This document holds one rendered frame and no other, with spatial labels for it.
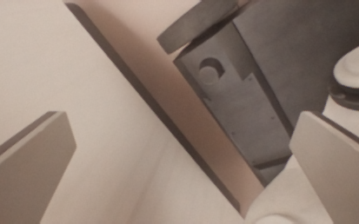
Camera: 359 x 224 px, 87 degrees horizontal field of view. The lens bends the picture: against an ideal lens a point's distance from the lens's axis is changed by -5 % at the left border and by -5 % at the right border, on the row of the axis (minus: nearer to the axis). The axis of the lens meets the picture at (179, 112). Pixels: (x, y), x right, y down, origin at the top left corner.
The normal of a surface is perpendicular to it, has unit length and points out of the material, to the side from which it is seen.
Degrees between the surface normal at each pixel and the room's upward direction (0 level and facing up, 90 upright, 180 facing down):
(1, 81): 90
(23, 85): 90
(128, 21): 0
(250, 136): 0
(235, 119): 0
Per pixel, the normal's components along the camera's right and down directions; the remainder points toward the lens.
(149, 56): -0.25, 0.54
